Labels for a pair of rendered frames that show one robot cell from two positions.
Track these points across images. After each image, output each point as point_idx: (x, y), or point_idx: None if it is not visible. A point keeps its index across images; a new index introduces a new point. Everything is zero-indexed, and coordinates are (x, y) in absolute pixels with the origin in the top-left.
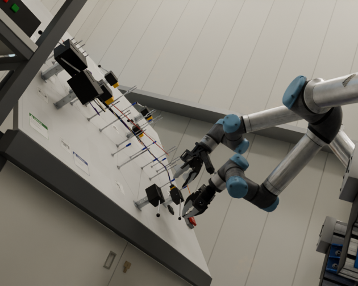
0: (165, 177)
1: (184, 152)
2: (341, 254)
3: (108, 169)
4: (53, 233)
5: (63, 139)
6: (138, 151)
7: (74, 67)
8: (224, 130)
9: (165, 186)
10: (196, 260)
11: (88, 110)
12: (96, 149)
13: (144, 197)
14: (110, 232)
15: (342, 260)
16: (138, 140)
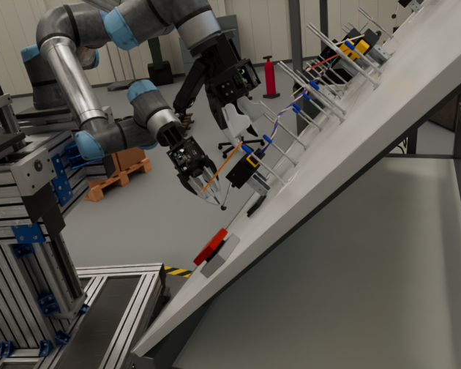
0: (349, 127)
1: (252, 68)
2: (107, 168)
3: (293, 148)
4: None
5: (304, 132)
6: (367, 85)
7: (320, 66)
8: (172, 30)
9: (308, 160)
10: (178, 294)
11: (361, 75)
12: (310, 129)
13: (257, 171)
14: None
15: (113, 168)
16: (306, 91)
